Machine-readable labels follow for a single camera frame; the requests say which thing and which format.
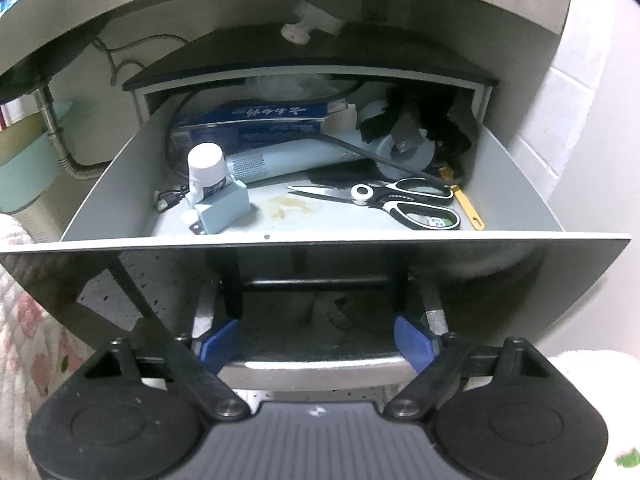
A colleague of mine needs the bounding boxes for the corrugated metal hose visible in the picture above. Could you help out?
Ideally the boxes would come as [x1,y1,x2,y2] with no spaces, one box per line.
[35,85,108,181]

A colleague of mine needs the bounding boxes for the yellow utility knife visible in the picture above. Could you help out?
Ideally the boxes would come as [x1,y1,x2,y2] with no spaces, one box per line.
[440,167,487,230]

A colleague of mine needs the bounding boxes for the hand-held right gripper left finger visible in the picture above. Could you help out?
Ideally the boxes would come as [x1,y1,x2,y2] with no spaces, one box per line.
[75,317,251,421]

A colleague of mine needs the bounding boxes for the white plastic bag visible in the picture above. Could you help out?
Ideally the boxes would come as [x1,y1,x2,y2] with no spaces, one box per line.
[245,74,346,103]

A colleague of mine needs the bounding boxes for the mint green basin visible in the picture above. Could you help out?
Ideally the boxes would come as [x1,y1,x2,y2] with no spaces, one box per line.
[0,100,76,213]

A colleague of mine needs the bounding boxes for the black and white scissors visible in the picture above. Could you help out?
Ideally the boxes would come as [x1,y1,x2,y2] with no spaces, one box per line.
[286,177,462,231]

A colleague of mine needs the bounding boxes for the black drawer with metal handle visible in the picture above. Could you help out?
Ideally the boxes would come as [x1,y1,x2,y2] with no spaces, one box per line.
[0,72,632,378]

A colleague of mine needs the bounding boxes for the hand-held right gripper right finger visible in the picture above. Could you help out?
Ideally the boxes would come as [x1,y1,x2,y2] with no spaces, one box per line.
[382,315,561,418]

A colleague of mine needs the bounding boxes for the grey tape roll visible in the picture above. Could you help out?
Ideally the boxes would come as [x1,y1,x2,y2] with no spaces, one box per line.
[377,132,436,168]

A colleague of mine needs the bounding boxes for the floral pink blanket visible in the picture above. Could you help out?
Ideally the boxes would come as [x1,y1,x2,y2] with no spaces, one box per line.
[0,212,96,480]

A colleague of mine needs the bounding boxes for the black sink basin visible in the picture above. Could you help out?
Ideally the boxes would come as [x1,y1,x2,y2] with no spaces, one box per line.
[0,20,111,103]

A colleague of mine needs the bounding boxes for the blue cardboard box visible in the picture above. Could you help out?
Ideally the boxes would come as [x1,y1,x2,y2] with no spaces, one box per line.
[170,101,351,153]

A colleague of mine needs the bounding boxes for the thin grey wire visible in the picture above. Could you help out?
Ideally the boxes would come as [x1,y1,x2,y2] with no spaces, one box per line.
[97,35,186,86]

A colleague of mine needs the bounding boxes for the light blue tube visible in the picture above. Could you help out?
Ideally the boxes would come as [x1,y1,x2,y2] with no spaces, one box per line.
[225,137,381,183]

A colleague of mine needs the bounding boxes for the small black usb cable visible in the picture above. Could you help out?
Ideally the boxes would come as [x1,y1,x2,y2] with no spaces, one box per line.
[155,187,191,211]

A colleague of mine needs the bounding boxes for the black plastic bag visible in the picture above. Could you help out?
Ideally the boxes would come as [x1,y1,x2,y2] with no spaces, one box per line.
[357,85,473,161]

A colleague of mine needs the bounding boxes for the white plastic knob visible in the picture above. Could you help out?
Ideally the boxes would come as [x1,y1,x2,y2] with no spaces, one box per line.
[280,0,341,46]

